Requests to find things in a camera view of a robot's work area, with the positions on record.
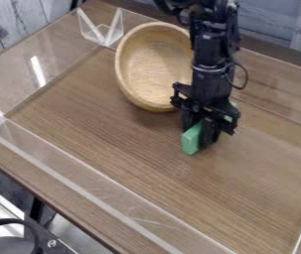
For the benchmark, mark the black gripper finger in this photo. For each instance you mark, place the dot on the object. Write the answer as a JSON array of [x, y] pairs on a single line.
[[211, 133], [188, 120]]

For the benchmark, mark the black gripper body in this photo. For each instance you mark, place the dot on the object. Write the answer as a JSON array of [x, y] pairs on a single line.
[[221, 110]]

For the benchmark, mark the green rectangular block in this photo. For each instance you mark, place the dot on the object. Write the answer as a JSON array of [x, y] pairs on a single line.
[[191, 139]]

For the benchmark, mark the brown wooden bowl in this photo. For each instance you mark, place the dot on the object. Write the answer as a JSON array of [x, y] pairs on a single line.
[[153, 58]]

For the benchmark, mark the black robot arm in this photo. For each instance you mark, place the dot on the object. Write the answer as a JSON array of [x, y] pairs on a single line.
[[215, 39]]

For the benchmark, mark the black metal table leg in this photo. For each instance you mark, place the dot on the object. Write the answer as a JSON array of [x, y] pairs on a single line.
[[37, 210]]

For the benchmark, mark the clear acrylic corner bracket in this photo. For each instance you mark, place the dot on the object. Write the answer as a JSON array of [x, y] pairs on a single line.
[[102, 34]]

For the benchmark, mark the clear acrylic tray wall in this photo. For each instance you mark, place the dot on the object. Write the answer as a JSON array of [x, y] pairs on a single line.
[[103, 161]]

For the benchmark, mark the black metal base plate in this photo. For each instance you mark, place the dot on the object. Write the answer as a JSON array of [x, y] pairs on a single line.
[[49, 242]]

